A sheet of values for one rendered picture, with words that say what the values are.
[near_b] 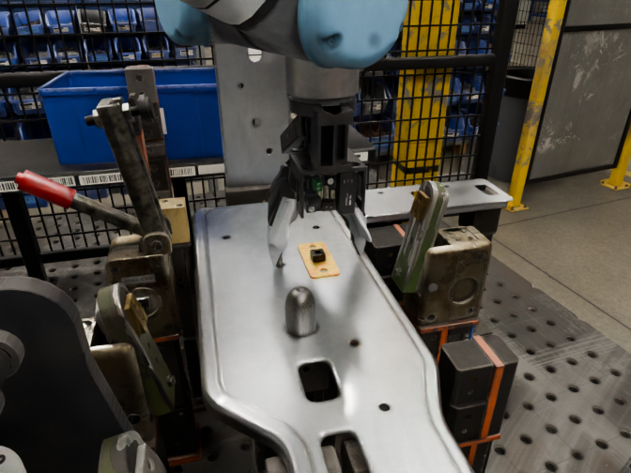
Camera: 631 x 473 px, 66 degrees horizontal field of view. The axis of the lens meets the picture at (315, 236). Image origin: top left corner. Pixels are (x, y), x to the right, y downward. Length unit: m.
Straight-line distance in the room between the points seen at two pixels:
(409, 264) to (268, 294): 0.17
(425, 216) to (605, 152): 3.29
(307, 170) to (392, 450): 0.27
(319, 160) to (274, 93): 0.34
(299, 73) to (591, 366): 0.77
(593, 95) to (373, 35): 3.24
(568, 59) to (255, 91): 2.60
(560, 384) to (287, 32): 0.80
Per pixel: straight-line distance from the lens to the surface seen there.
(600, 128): 3.68
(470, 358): 0.52
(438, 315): 0.64
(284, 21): 0.31
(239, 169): 0.84
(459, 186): 0.88
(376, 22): 0.31
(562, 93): 3.29
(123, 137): 0.53
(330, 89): 0.49
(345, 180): 0.51
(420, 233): 0.57
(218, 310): 0.55
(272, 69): 0.81
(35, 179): 0.57
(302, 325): 0.50
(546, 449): 0.87
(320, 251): 0.63
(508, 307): 1.12
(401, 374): 0.48
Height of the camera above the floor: 1.33
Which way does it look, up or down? 29 degrees down
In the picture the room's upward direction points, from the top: straight up
